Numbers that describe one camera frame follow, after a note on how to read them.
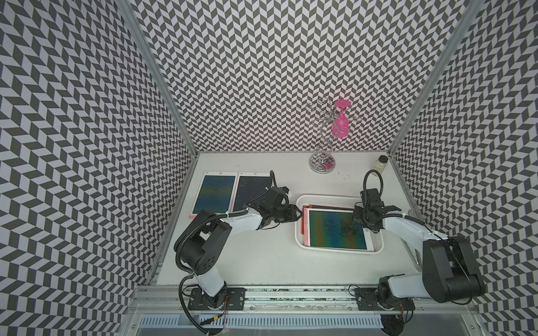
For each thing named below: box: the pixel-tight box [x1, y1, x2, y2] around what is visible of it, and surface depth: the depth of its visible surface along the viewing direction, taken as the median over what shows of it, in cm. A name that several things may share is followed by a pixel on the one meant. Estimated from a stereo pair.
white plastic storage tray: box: [294, 194, 385, 255], surface depth 88 cm
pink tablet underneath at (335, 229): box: [303, 207, 375, 252], surface depth 88 cm
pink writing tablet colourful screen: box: [189, 171, 239, 220], surface depth 104 cm
